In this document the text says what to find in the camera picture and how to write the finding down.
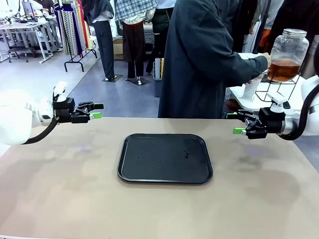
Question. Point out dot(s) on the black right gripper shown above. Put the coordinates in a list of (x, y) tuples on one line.
[(270, 123)]

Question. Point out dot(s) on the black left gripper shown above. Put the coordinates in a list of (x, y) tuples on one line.
[(63, 109)]

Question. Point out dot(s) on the glass drink dispenser jar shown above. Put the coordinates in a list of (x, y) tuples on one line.
[(289, 49)]

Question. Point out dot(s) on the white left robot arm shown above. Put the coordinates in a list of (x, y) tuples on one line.
[(15, 117)]

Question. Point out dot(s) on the person's right forearm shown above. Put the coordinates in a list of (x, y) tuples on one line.
[(249, 64)]

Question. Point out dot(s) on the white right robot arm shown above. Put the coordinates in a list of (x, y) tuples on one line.
[(310, 117)]

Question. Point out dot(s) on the person's left hand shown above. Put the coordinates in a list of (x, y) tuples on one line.
[(250, 81)]

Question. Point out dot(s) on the person's right hand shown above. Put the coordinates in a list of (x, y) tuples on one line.
[(268, 59)]

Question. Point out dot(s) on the white side table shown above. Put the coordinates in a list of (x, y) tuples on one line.
[(239, 93)]

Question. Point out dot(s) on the black clothing rack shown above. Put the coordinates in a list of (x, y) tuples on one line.
[(74, 62)]

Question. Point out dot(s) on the person in dark shirt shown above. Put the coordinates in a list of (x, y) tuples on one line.
[(194, 74)]

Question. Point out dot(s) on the mannequin grey top dark trousers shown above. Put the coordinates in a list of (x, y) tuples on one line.
[(104, 37)]

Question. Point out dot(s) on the mannequin plaid shirt dark skirt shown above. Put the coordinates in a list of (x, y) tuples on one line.
[(134, 39)]

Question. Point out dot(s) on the black serving tray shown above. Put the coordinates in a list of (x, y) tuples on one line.
[(164, 171)]

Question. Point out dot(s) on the colourful hanging fabrics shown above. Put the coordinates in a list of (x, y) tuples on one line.
[(72, 27)]

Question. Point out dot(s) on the bystander in black coat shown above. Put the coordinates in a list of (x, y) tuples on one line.
[(240, 25)]

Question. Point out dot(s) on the mannequin black outfit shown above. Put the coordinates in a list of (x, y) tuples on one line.
[(159, 32)]

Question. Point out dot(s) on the white work table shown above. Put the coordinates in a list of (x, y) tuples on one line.
[(25, 27)]

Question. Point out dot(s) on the bystander in grey jacket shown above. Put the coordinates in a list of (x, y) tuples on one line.
[(269, 15)]

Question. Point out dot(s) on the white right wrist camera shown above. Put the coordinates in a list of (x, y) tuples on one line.
[(277, 102)]

